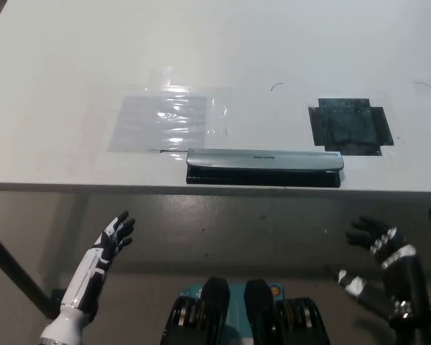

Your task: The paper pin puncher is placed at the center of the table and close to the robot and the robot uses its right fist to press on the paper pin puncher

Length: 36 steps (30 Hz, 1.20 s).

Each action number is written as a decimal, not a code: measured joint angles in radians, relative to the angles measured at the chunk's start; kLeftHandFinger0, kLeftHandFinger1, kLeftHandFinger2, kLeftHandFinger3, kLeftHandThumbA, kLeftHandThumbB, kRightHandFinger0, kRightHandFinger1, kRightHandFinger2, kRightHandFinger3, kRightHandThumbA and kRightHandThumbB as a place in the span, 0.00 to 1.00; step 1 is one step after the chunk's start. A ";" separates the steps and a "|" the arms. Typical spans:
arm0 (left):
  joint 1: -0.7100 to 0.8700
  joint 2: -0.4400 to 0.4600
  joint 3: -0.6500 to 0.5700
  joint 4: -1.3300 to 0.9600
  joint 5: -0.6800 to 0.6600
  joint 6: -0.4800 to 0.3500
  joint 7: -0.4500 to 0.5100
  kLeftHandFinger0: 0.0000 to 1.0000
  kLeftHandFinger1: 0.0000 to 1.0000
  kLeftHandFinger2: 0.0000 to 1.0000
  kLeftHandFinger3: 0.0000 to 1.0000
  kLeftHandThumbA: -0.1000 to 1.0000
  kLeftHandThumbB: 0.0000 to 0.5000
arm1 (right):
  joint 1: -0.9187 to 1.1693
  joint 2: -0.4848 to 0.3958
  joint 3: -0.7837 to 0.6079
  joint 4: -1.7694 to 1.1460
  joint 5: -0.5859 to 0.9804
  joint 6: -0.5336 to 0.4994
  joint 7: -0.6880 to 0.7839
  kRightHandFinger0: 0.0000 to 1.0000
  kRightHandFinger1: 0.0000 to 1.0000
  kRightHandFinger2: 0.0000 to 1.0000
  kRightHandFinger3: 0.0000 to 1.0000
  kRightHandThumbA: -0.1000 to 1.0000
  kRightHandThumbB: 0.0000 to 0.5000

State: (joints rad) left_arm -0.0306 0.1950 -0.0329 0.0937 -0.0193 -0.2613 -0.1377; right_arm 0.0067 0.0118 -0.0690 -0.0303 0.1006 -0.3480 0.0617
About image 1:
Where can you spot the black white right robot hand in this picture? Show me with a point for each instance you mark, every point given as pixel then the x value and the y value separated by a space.
pixel 404 273

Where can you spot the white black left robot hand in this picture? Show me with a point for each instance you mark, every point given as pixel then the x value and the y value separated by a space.
pixel 100 258

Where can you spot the silver black hole puncher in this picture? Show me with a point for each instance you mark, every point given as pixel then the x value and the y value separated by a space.
pixel 258 160

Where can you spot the black table foot plate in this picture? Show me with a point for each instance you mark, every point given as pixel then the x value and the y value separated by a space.
pixel 58 300

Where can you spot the black table leg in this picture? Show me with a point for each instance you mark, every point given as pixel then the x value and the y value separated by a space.
pixel 18 267

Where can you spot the clear plastic sleeve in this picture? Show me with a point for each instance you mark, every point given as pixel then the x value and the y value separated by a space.
pixel 140 124

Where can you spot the black tape patch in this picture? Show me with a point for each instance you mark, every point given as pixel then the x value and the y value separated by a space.
pixel 348 125

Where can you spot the clear plastic film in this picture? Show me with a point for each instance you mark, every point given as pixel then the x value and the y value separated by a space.
pixel 219 108

